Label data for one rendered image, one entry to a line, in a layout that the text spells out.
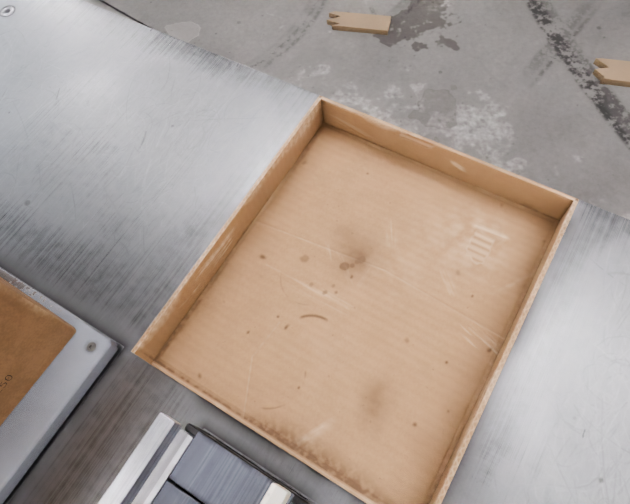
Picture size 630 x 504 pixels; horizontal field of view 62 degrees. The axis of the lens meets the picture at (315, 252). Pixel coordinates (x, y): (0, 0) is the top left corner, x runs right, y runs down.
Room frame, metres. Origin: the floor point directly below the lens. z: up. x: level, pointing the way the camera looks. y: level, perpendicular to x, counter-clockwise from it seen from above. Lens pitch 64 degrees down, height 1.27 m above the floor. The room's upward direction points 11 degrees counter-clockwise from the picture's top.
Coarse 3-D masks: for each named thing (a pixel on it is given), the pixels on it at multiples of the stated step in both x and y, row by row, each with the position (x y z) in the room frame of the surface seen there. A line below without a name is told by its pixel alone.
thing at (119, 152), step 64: (0, 0) 0.67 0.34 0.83; (64, 0) 0.65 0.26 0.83; (0, 64) 0.55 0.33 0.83; (64, 64) 0.53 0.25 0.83; (128, 64) 0.51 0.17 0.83; (192, 64) 0.49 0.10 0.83; (0, 128) 0.45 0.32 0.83; (64, 128) 0.43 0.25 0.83; (128, 128) 0.41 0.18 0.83; (192, 128) 0.40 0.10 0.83; (256, 128) 0.38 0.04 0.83; (0, 192) 0.36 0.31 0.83; (64, 192) 0.34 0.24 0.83; (128, 192) 0.33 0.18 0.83; (192, 192) 0.31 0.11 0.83; (0, 256) 0.28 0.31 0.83; (64, 256) 0.27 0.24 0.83; (128, 256) 0.25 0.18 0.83; (192, 256) 0.24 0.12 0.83; (576, 256) 0.16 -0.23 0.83; (128, 320) 0.19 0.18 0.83; (576, 320) 0.11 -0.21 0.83; (128, 384) 0.13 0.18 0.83; (512, 384) 0.07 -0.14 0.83; (576, 384) 0.06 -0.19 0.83; (64, 448) 0.09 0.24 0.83; (128, 448) 0.08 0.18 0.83; (256, 448) 0.06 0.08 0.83; (512, 448) 0.02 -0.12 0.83; (576, 448) 0.01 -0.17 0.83
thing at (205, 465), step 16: (192, 448) 0.06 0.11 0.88; (208, 448) 0.06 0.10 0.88; (224, 448) 0.06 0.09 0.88; (192, 464) 0.05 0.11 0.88; (208, 464) 0.05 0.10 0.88; (224, 464) 0.04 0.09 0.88; (240, 464) 0.04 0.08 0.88; (176, 480) 0.04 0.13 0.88; (192, 480) 0.04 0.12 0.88; (208, 480) 0.04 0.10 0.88; (224, 480) 0.03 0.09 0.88; (240, 480) 0.03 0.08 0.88; (256, 480) 0.03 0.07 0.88; (272, 480) 0.03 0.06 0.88; (160, 496) 0.03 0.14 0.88; (176, 496) 0.03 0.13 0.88; (192, 496) 0.03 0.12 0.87; (208, 496) 0.03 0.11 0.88; (224, 496) 0.02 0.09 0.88; (240, 496) 0.02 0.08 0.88; (256, 496) 0.02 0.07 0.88
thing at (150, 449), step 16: (160, 416) 0.07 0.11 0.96; (160, 432) 0.06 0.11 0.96; (176, 432) 0.06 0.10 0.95; (144, 448) 0.05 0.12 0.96; (160, 448) 0.05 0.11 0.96; (128, 464) 0.05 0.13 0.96; (144, 464) 0.04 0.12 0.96; (128, 480) 0.04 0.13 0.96; (144, 480) 0.04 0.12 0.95; (112, 496) 0.03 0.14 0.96; (128, 496) 0.03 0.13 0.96
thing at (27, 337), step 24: (0, 288) 0.18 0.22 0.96; (0, 312) 0.17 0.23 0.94; (24, 312) 0.17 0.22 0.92; (48, 312) 0.18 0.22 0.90; (0, 336) 0.16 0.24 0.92; (24, 336) 0.16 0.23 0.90; (48, 336) 0.17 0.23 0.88; (72, 336) 0.17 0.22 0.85; (0, 360) 0.14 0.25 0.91; (24, 360) 0.15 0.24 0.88; (48, 360) 0.15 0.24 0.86; (0, 384) 0.13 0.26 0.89; (24, 384) 0.14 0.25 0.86; (0, 408) 0.12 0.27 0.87
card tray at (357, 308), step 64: (320, 128) 0.36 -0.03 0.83; (384, 128) 0.32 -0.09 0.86; (256, 192) 0.28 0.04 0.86; (320, 192) 0.28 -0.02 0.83; (384, 192) 0.27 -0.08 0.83; (448, 192) 0.25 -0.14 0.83; (512, 192) 0.23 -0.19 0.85; (256, 256) 0.23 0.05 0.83; (320, 256) 0.21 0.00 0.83; (384, 256) 0.20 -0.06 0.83; (448, 256) 0.19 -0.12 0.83; (512, 256) 0.17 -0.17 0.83; (192, 320) 0.17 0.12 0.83; (256, 320) 0.16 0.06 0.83; (320, 320) 0.15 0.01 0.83; (384, 320) 0.14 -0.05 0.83; (448, 320) 0.13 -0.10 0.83; (512, 320) 0.12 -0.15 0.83; (192, 384) 0.12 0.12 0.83; (256, 384) 0.11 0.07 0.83; (320, 384) 0.10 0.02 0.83; (384, 384) 0.09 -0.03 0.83; (448, 384) 0.08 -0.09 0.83; (320, 448) 0.05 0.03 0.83; (384, 448) 0.04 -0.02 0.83; (448, 448) 0.03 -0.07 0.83
